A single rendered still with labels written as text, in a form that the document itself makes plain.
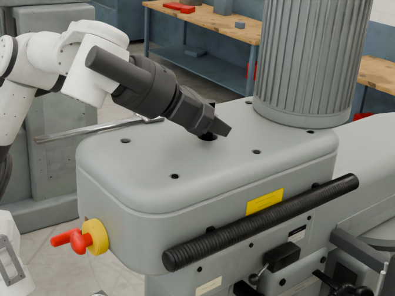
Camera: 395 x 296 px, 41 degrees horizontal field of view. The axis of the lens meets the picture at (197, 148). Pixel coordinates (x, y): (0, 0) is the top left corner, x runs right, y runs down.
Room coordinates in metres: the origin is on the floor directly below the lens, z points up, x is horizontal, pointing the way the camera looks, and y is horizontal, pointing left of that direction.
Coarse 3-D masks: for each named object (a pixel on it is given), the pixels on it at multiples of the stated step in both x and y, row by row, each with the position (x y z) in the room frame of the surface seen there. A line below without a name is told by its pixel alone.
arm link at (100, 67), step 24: (96, 48) 0.71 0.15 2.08; (120, 48) 0.76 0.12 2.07; (72, 72) 0.74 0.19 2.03; (96, 72) 0.73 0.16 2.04; (120, 72) 0.71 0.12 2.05; (144, 72) 0.74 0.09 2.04; (72, 96) 0.71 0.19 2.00; (96, 96) 0.72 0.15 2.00; (120, 96) 0.75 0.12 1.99; (144, 96) 0.75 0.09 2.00
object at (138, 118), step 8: (120, 120) 0.88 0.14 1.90; (128, 120) 0.88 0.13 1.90; (136, 120) 0.89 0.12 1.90; (144, 120) 0.89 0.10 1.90; (152, 120) 0.89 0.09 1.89; (160, 120) 0.91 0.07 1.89; (80, 128) 0.83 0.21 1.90; (88, 128) 0.84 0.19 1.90; (96, 128) 0.84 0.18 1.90; (104, 128) 0.85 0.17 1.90; (112, 128) 0.86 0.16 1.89; (40, 136) 0.79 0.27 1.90; (48, 136) 0.79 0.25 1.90; (56, 136) 0.79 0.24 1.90; (64, 136) 0.80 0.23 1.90; (72, 136) 0.81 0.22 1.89
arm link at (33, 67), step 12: (24, 36) 0.94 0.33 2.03; (36, 36) 0.90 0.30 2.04; (48, 36) 0.88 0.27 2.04; (24, 48) 0.91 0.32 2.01; (36, 48) 0.87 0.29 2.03; (48, 48) 0.84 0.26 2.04; (24, 60) 0.91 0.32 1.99; (36, 60) 0.87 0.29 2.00; (48, 60) 0.83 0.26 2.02; (12, 72) 0.90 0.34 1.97; (24, 72) 0.91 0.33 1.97; (36, 72) 0.92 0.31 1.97; (48, 72) 0.88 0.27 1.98; (36, 84) 0.93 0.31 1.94; (48, 84) 0.94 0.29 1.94; (60, 84) 0.94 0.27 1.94
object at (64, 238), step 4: (76, 228) 0.79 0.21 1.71; (64, 232) 0.78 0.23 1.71; (68, 232) 0.78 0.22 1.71; (72, 232) 0.78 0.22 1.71; (80, 232) 0.79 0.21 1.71; (56, 236) 0.77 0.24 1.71; (60, 236) 0.77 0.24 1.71; (64, 236) 0.77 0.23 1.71; (68, 236) 0.77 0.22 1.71; (52, 240) 0.76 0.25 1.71; (56, 240) 0.76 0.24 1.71; (60, 240) 0.76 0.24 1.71; (64, 240) 0.76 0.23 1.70; (68, 240) 0.77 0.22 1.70; (52, 244) 0.76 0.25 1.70; (56, 244) 0.76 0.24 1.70; (60, 244) 0.76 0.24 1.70
